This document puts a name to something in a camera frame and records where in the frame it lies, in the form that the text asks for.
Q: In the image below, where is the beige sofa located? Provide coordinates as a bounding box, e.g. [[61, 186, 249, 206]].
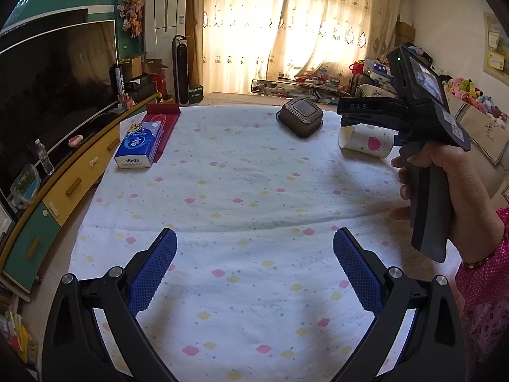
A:
[[356, 83, 509, 200]]

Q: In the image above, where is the clear plastic container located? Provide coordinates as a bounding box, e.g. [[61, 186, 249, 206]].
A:
[[8, 163, 41, 210]]

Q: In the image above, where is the brown cardboard box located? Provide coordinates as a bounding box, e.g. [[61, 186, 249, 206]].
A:
[[395, 22, 416, 48]]

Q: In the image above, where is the brown square box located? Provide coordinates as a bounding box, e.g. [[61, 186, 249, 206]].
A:
[[276, 96, 324, 139]]

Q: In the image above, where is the pile of plush toys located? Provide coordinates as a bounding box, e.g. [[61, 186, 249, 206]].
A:
[[441, 75, 509, 122]]

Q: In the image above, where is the clear water bottle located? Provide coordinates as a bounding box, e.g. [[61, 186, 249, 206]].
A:
[[34, 138, 55, 176]]

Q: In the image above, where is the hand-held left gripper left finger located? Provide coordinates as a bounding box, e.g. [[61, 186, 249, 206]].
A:
[[42, 228, 178, 382]]

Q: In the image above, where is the white standing air conditioner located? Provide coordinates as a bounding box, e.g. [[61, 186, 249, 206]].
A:
[[144, 0, 188, 100]]

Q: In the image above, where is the beaded bracelet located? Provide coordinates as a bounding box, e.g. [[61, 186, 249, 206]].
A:
[[462, 251, 499, 270]]

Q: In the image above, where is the artificial flower bunch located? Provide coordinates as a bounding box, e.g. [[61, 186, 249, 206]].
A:
[[117, 0, 144, 39]]

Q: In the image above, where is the person's right forearm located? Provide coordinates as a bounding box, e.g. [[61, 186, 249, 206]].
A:
[[455, 207, 509, 359]]

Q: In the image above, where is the spotted paper cup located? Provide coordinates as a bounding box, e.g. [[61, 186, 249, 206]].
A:
[[338, 123, 395, 160]]

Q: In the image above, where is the stack of books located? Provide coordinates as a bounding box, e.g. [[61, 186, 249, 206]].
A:
[[0, 286, 38, 367]]

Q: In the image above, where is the dark red cloth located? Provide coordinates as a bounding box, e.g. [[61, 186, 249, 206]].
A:
[[143, 103, 181, 164]]

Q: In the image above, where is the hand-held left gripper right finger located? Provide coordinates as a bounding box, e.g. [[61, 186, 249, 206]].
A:
[[332, 227, 466, 382]]

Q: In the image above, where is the person's right hand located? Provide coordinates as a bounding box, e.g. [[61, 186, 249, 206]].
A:
[[392, 143, 498, 264]]

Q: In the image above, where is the glass coffee table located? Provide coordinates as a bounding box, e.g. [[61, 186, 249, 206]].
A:
[[251, 75, 351, 98]]

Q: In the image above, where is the framed wall picture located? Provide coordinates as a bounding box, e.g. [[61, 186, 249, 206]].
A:
[[483, 12, 507, 76]]

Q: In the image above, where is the pile of bags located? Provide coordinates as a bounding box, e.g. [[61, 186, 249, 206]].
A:
[[350, 59, 392, 88]]

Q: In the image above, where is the black white tower fan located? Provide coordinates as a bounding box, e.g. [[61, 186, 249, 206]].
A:
[[172, 35, 189, 106]]

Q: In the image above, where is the white spotted blanket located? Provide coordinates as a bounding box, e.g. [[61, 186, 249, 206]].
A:
[[67, 104, 466, 382]]

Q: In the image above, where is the open cardboard box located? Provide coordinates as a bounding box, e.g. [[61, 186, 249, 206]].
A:
[[141, 59, 168, 75]]

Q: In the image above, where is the yellow green television cabinet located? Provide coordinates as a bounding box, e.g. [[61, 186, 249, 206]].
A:
[[0, 91, 176, 303]]

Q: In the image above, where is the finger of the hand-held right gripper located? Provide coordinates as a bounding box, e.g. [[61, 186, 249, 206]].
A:
[[337, 97, 408, 117], [340, 115, 402, 129]]

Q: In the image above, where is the blue tissue pack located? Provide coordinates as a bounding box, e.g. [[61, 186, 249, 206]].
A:
[[115, 121, 164, 169]]

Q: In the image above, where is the red container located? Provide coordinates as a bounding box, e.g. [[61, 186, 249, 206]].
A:
[[150, 72, 168, 96]]

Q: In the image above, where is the cream curtain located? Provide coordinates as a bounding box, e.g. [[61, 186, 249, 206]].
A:
[[187, 0, 402, 96]]

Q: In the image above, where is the black television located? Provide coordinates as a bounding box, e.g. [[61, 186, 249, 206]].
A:
[[0, 19, 120, 202]]

